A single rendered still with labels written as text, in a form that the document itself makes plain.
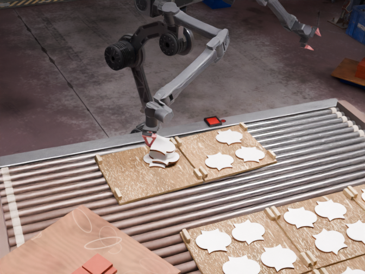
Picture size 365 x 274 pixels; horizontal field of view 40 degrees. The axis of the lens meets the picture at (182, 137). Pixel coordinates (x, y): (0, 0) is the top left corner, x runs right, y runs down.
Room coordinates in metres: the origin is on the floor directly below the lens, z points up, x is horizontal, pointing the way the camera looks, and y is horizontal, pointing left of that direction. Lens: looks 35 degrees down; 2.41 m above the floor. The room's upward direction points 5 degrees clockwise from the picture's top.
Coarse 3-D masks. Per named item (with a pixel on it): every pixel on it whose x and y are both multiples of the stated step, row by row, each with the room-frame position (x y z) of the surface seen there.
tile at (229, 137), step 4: (220, 132) 2.19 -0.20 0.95; (224, 132) 2.20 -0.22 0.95; (228, 132) 2.20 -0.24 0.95; (232, 132) 2.20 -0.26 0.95; (236, 132) 2.21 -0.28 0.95; (216, 136) 2.15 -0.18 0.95; (220, 136) 2.15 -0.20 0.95; (224, 136) 2.16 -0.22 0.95; (228, 136) 2.16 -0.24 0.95; (232, 136) 2.16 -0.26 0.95; (236, 136) 2.17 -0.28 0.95; (240, 136) 2.17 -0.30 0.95; (216, 140) 2.13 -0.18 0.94; (220, 140) 2.12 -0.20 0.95; (224, 140) 2.12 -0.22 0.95; (228, 140) 2.13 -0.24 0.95; (232, 140) 2.13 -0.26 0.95; (236, 140) 2.13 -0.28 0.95; (240, 140) 2.15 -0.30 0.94; (228, 144) 2.09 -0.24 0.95
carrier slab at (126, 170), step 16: (96, 160) 1.88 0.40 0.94; (112, 160) 1.89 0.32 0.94; (128, 160) 1.90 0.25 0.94; (112, 176) 1.77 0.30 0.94; (128, 176) 1.78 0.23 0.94; (144, 176) 1.79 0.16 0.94; (160, 176) 1.80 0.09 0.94; (176, 176) 1.81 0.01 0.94; (192, 176) 1.82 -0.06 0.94; (112, 192) 1.67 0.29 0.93; (128, 192) 1.67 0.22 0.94; (144, 192) 1.68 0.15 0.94; (160, 192) 1.69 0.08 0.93
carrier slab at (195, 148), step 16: (224, 128) 2.25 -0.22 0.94; (240, 128) 2.27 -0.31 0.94; (192, 144) 2.08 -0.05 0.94; (208, 144) 2.09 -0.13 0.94; (224, 144) 2.10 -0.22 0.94; (240, 144) 2.12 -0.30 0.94; (256, 144) 2.13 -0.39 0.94; (192, 160) 1.94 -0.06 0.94; (240, 160) 1.98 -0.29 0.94; (272, 160) 2.00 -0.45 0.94; (208, 176) 1.83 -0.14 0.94; (224, 176) 1.85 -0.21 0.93
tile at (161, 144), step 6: (150, 138) 1.94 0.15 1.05; (156, 138) 1.95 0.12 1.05; (162, 138) 1.96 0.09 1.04; (168, 138) 1.97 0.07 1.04; (156, 144) 1.90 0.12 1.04; (162, 144) 1.91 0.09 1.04; (168, 144) 1.93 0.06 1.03; (150, 150) 1.86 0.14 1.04; (156, 150) 1.86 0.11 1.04; (162, 150) 1.87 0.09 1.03; (168, 150) 1.88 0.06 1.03
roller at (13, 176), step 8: (336, 112) 2.55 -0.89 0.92; (296, 120) 2.43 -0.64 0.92; (304, 120) 2.43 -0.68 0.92; (312, 120) 2.45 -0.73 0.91; (320, 120) 2.47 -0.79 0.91; (256, 128) 2.30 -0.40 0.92; (264, 128) 2.31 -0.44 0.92; (272, 128) 2.33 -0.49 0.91; (280, 128) 2.35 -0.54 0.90; (88, 160) 1.89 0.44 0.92; (48, 168) 1.81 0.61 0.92; (56, 168) 1.82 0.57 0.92; (64, 168) 1.83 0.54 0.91; (72, 168) 1.84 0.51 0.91; (0, 176) 1.72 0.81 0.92; (8, 176) 1.73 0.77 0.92; (16, 176) 1.74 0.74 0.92; (24, 176) 1.75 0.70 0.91; (32, 176) 1.76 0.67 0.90
